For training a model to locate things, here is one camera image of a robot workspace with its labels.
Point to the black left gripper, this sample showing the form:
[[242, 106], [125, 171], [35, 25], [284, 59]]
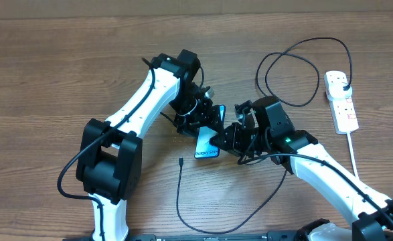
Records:
[[206, 116]]

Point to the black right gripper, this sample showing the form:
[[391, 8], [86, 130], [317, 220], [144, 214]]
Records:
[[229, 134]]

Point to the blue Samsung Galaxy phone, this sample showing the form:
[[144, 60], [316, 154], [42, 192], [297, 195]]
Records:
[[203, 149]]

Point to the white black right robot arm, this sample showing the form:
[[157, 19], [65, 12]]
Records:
[[264, 131]]

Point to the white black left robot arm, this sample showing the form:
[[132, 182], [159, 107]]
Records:
[[109, 162]]

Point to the white charger plug adapter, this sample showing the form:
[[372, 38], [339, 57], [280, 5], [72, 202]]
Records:
[[338, 91]]

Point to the white power strip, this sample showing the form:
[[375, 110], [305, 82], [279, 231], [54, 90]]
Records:
[[342, 111]]

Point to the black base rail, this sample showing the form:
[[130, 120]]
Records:
[[282, 235]]

